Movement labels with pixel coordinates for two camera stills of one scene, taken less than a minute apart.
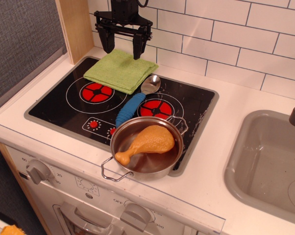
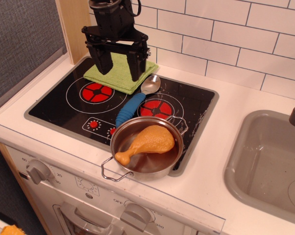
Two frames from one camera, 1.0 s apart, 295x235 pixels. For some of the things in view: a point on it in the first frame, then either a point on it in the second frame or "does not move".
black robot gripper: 123,18 → 115,31
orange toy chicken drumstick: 155,139 does not move
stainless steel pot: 145,166 does not move
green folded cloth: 118,70 does not move
